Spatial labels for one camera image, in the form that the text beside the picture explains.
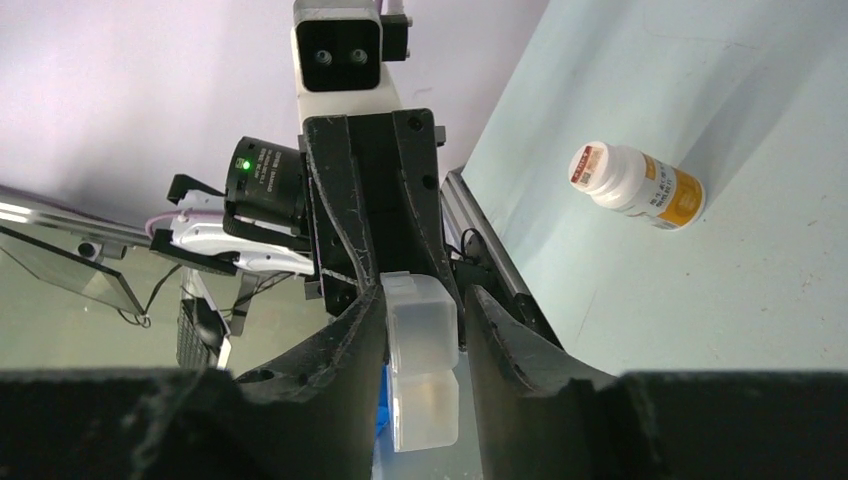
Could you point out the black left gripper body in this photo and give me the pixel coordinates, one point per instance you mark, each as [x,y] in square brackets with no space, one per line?
[378,158]

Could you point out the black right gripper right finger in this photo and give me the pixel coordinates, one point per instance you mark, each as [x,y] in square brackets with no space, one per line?
[542,414]

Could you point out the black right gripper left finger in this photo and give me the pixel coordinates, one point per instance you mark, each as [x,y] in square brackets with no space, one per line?
[308,414]

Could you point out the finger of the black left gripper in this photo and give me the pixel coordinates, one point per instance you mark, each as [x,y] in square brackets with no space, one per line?
[418,175]
[337,197]

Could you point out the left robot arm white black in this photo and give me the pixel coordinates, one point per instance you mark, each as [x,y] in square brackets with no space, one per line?
[265,200]

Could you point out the blue plastic parts bin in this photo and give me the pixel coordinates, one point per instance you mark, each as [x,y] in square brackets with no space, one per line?
[383,415]

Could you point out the white pill bottle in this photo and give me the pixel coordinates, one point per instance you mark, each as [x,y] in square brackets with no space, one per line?
[628,181]

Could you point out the dark flat monitor panel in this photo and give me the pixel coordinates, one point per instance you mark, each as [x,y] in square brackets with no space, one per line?
[70,272]

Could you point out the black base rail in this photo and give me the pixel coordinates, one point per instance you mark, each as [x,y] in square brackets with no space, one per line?
[479,257]

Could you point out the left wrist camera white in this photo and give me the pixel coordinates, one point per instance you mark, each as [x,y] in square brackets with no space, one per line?
[340,51]

